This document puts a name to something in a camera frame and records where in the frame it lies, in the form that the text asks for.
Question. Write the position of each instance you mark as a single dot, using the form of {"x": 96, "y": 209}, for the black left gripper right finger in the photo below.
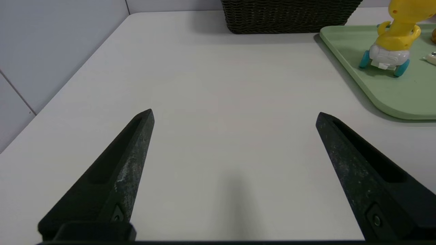
{"x": 368, "y": 183}

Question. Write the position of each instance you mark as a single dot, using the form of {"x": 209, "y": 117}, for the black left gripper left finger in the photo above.
{"x": 112, "y": 177}

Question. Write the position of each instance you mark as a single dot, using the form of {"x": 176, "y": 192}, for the cream puff pastry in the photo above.
{"x": 434, "y": 35}

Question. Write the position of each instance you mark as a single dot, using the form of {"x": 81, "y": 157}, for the dark brown wicker basket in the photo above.
{"x": 289, "y": 15}

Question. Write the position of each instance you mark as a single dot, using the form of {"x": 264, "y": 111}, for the yellow duck toy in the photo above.
{"x": 398, "y": 34}

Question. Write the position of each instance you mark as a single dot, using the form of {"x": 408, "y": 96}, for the light green plastic tray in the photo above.
{"x": 402, "y": 92}

